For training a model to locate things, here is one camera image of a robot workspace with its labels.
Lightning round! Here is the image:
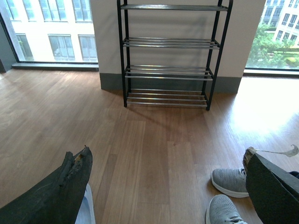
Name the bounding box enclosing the black metal shoe rack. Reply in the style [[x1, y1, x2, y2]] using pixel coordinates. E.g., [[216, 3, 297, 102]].
[[117, 0, 233, 110]]

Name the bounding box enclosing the grey knit sneaker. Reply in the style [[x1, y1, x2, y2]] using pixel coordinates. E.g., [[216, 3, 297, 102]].
[[211, 168, 249, 198], [206, 194, 247, 224]]

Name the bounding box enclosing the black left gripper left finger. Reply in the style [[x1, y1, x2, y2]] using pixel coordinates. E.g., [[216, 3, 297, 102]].
[[0, 147, 93, 224]]

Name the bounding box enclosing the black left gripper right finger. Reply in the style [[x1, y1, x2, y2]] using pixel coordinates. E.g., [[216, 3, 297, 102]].
[[243, 147, 299, 224]]

